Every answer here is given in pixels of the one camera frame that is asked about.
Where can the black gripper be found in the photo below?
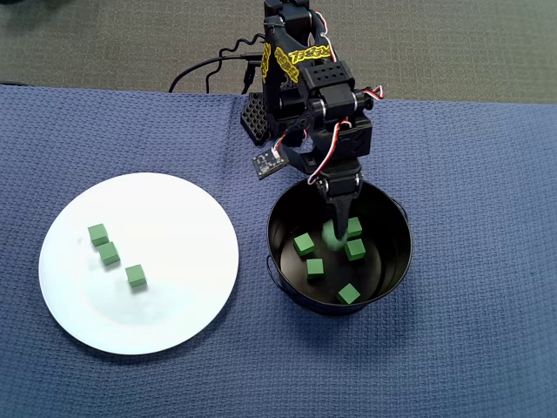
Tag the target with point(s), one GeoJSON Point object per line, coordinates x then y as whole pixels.
{"type": "Point", "coordinates": [343, 185]}

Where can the green cube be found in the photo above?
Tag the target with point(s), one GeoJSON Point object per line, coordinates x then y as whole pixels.
{"type": "Point", "coordinates": [304, 244]}
{"type": "Point", "coordinates": [98, 235]}
{"type": "Point", "coordinates": [348, 294]}
{"type": "Point", "coordinates": [356, 250]}
{"type": "Point", "coordinates": [109, 254]}
{"type": "Point", "coordinates": [314, 268]}
{"type": "Point", "coordinates": [355, 227]}
{"type": "Point", "coordinates": [330, 237]}
{"type": "Point", "coordinates": [136, 275]}

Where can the white round plate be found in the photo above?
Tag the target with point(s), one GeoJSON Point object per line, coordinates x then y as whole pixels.
{"type": "Point", "coordinates": [174, 305]}

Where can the black metal bucket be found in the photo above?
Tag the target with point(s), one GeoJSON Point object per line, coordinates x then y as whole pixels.
{"type": "Point", "coordinates": [383, 209]}

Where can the blue woven tablecloth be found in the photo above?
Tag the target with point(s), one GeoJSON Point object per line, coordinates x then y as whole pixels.
{"type": "Point", "coordinates": [435, 348]}

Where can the black camera circuit board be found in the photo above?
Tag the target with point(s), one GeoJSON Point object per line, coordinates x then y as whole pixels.
{"type": "Point", "coordinates": [269, 162]}

